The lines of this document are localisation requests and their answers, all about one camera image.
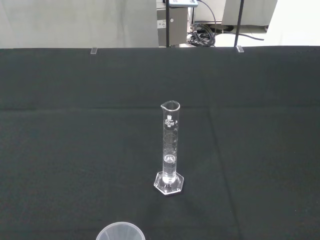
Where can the grey metal cabinet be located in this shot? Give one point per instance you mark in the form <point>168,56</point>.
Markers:
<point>180,22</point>

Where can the clear plastic beaker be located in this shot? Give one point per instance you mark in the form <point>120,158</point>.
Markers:
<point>120,233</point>

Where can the thin black pole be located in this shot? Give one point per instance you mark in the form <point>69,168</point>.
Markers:
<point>239,22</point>

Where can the grey device with blue panel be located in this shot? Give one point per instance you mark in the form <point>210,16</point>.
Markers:
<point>183,2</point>

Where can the pale board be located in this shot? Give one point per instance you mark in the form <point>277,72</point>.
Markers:
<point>75,22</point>

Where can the white cabinet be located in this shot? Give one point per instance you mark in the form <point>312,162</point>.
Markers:
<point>250,12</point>

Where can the black bench cloth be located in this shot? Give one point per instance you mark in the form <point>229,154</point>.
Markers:
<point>75,150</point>

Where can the black upright stand pole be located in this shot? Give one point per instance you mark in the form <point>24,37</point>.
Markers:
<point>168,32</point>

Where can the clear cloth clip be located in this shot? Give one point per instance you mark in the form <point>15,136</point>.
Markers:
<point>239,49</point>
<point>93,51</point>

